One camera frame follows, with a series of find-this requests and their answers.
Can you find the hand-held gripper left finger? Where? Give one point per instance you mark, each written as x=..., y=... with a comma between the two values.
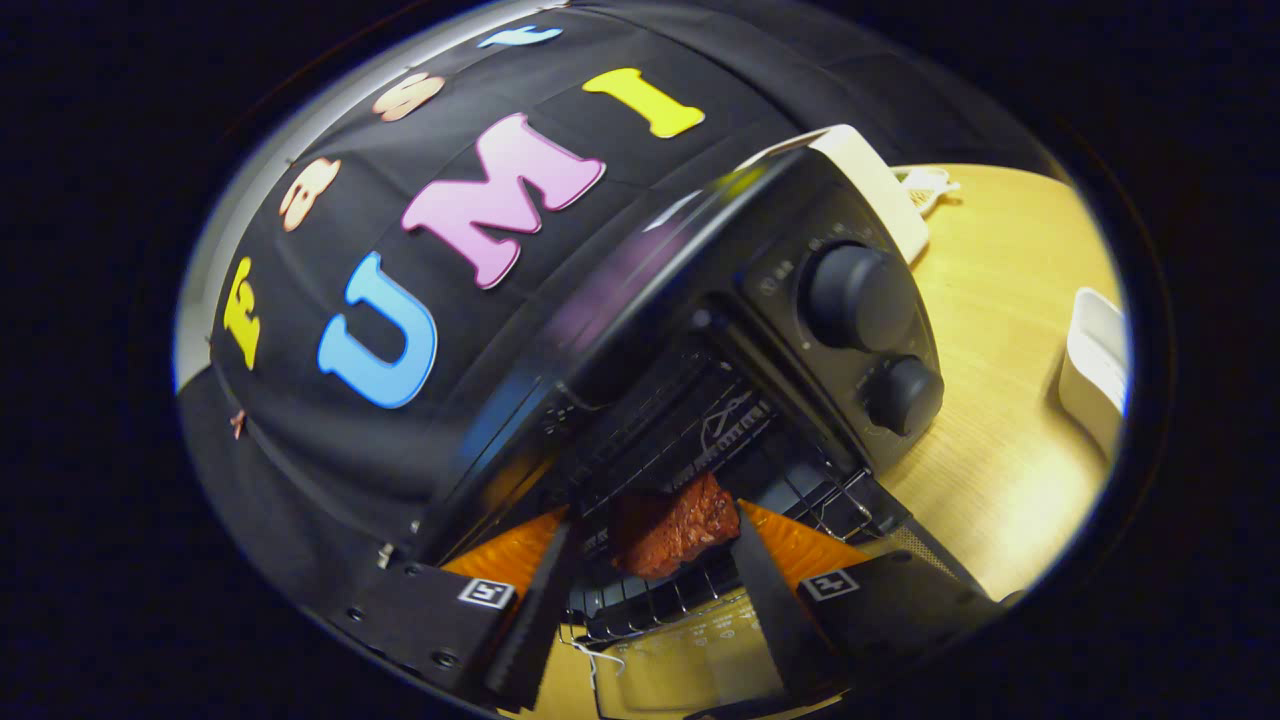
x=540, y=620

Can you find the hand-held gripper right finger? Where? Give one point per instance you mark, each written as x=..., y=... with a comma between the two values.
x=765, y=590

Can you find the red meat slice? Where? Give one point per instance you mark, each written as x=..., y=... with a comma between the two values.
x=670, y=530

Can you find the black toaster oven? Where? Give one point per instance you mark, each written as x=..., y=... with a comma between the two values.
x=700, y=240

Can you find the white bread toaster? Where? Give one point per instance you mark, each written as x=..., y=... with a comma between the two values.
x=880, y=190

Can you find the black backdrop cloth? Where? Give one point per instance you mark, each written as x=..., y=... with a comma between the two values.
x=330, y=440

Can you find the pink clip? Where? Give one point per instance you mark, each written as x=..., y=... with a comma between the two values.
x=237, y=423

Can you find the white plastic tray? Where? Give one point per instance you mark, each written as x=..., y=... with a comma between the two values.
x=1095, y=370

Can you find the white divided dish of beans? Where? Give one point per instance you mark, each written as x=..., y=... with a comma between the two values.
x=925, y=185

